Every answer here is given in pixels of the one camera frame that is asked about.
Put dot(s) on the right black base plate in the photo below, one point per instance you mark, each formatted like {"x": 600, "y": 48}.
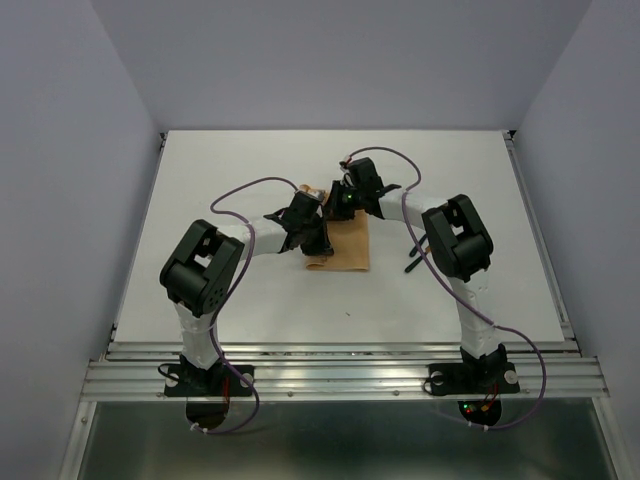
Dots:
{"x": 446, "y": 379}

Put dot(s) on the aluminium rail frame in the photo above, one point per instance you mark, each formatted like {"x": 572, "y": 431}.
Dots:
{"x": 340, "y": 359}

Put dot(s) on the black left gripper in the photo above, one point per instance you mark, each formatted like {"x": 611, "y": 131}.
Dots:
{"x": 322, "y": 247}

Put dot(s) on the peach cloth napkin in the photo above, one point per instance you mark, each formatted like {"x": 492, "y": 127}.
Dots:
{"x": 349, "y": 239}

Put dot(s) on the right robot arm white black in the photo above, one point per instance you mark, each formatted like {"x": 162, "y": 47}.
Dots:
{"x": 458, "y": 241}

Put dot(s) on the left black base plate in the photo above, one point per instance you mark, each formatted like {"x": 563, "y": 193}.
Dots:
{"x": 186, "y": 381}

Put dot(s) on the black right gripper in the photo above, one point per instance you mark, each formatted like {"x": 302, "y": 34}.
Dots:
{"x": 332, "y": 207}

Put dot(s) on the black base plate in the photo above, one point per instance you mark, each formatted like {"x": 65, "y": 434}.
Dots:
{"x": 186, "y": 381}
{"x": 446, "y": 379}

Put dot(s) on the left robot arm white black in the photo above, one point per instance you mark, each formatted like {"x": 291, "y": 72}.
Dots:
{"x": 199, "y": 273}

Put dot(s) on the gold fork black handle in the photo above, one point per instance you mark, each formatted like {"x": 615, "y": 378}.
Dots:
{"x": 422, "y": 245}

